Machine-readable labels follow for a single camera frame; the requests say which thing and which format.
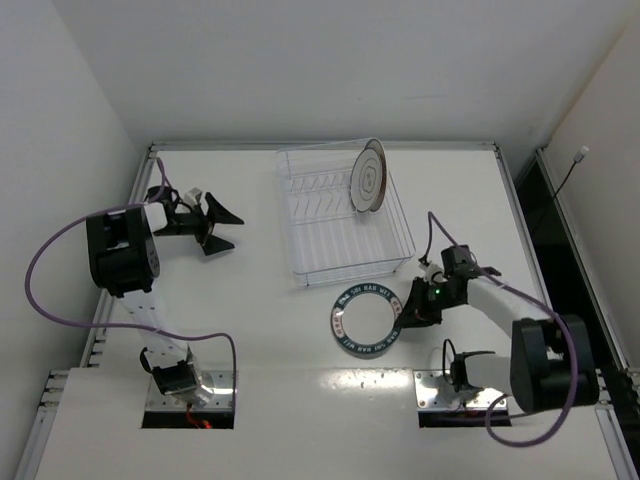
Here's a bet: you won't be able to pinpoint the dark green rimmed plate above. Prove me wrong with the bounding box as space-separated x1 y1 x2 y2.
330 282 403 359

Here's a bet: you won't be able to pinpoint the white plate black rings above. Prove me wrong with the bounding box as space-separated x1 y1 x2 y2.
348 138 387 214

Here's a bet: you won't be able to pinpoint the white plate orange sunburst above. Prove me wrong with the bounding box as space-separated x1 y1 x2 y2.
370 138 388 212

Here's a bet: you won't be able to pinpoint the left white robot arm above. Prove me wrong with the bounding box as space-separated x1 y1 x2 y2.
85 185 244 407

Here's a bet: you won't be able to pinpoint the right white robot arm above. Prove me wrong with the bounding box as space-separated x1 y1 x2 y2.
394 245 600 414

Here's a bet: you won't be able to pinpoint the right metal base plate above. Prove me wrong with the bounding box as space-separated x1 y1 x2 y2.
413 370 503 413

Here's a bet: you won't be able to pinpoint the metal base plate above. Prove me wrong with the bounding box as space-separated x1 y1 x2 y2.
145 367 235 413
413 370 503 413

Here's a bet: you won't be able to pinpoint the clear wire dish rack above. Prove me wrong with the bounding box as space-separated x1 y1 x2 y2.
276 138 416 287

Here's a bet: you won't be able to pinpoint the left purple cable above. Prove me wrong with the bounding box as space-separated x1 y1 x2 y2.
24 156 239 406

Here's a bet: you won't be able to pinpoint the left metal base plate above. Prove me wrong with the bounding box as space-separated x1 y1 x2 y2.
145 367 235 413

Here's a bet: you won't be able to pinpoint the left aluminium frame rail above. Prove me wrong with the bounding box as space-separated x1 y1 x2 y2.
14 145 157 479

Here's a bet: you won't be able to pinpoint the aluminium frame rail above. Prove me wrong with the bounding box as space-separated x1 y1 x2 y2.
517 148 639 476
14 145 157 479

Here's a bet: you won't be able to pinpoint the black wall cable white plug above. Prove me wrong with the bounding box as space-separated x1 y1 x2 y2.
551 145 590 202

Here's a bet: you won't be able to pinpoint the right aluminium frame rail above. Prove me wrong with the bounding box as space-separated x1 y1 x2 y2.
517 148 639 476

